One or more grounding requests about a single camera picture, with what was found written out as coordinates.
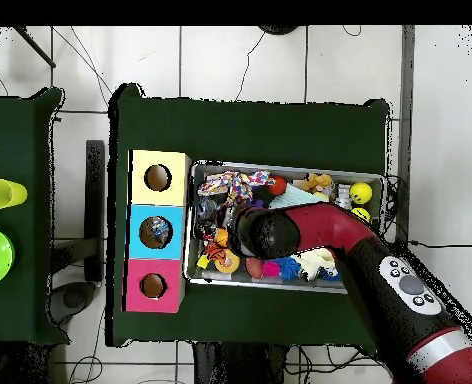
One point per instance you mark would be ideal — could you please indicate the crushed clear bottle blue label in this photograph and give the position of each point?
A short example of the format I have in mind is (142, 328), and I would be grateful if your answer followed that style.
(158, 231)

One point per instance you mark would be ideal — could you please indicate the cream muslin cloth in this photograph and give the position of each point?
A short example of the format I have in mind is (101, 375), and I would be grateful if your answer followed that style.
(312, 262)

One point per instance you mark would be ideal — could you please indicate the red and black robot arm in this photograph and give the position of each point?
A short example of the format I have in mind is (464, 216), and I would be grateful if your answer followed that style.
(332, 228)

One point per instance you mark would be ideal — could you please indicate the wooden box with three holes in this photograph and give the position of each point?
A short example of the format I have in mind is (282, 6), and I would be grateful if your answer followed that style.
(140, 192)

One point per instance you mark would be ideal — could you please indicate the crumpled polka dot paper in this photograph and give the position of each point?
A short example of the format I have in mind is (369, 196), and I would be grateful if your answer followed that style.
(246, 186)

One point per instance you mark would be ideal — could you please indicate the orange tiger plush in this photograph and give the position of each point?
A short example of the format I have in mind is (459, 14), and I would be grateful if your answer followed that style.
(216, 251)

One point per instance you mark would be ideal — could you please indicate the dark green table cloth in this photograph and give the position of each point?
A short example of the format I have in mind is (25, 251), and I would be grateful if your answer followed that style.
(252, 132)
(16, 140)

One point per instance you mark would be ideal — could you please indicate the brown plush animal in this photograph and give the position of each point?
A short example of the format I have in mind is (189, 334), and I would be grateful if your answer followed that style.
(318, 182)

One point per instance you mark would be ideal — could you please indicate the grey toy robot figure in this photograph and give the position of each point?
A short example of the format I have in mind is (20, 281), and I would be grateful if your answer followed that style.
(343, 196)

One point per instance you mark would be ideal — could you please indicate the yellow ball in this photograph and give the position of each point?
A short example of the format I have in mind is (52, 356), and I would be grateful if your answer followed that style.
(360, 193)
(360, 214)

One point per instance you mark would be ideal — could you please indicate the black upright panel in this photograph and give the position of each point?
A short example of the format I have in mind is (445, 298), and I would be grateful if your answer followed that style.
(94, 180)

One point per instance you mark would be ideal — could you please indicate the dark grey floor base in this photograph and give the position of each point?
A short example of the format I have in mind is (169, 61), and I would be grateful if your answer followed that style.
(74, 298)

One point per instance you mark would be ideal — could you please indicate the black round object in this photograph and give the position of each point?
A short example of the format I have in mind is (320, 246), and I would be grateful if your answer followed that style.
(278, 29)

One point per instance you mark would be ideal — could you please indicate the lime yellow plastic cup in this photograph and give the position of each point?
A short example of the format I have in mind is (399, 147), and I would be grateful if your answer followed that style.
(4, 194)

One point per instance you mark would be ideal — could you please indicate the black tripod leg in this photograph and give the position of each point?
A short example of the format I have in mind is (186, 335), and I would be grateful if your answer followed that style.
(36, 47)

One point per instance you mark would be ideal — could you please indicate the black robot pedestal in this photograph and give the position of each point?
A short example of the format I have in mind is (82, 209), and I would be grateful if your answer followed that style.
(240, 368)

